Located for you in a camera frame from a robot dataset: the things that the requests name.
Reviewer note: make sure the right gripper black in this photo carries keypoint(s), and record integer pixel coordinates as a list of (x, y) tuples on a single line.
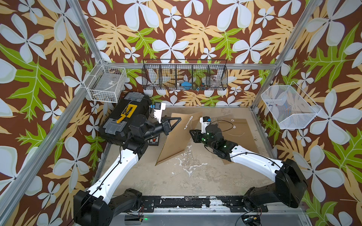
[(197, 135)]

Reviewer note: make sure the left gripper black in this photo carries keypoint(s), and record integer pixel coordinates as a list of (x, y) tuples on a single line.
[(168, 130)]

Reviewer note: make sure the white wire basket left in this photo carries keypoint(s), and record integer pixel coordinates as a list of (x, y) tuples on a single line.
[(105, 82)]

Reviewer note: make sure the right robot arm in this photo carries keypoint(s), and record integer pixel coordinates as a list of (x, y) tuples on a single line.
[(288, 182)]

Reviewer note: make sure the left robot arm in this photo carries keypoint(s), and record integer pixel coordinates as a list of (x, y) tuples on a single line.
[(97, 206)]

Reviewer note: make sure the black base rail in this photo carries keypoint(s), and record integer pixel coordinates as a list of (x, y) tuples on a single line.
[(151, 203)]

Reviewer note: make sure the black wire basket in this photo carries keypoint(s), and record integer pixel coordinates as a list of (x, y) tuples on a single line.
[(183, 74)]

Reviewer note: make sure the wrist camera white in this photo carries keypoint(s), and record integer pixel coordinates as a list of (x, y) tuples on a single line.
[(158, 108), (205, 121)]

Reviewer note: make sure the black yellow toolbox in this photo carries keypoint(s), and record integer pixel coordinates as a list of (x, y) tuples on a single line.
[(115, 128)]

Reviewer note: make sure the black charging board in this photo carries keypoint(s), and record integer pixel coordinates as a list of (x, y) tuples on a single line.
[(154, 141)]

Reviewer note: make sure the white wire basket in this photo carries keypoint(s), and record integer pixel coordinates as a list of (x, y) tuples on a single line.
[(291, 107), (105, 82)]

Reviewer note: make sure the brown kraft file bag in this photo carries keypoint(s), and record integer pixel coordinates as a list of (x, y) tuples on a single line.
[(179, 137), (237, 131)]

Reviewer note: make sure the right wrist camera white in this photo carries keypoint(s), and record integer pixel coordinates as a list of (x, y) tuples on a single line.
[(205, 121)]

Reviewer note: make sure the white wire basket right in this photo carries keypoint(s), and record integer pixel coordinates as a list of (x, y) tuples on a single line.
[(291, 107)]

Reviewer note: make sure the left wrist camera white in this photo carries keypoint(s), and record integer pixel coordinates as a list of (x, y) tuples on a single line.
[(158, 108)]

